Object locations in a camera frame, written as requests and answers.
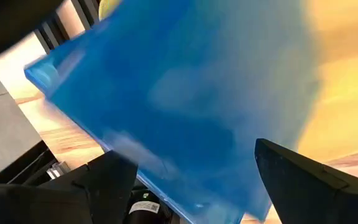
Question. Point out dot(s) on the black frame post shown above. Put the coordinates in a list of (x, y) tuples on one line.
[(8, 21)]

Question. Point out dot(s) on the black slatted frame bars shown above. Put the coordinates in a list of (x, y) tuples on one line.
[(49, 35)]

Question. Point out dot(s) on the silver metal bracket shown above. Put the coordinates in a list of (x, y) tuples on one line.
[(57, 170)]

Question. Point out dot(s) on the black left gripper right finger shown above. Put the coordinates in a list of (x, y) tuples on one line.
[(315, 196)]

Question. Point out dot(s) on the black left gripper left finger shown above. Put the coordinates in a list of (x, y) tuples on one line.
[(104, 193)]

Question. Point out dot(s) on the blue plastic disc case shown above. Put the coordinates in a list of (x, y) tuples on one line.
[(166, 93)]

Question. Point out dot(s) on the black table frame rail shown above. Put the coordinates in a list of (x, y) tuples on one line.
[(17, 168)]

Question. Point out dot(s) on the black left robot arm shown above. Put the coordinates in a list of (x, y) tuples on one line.
[(145, 217)]

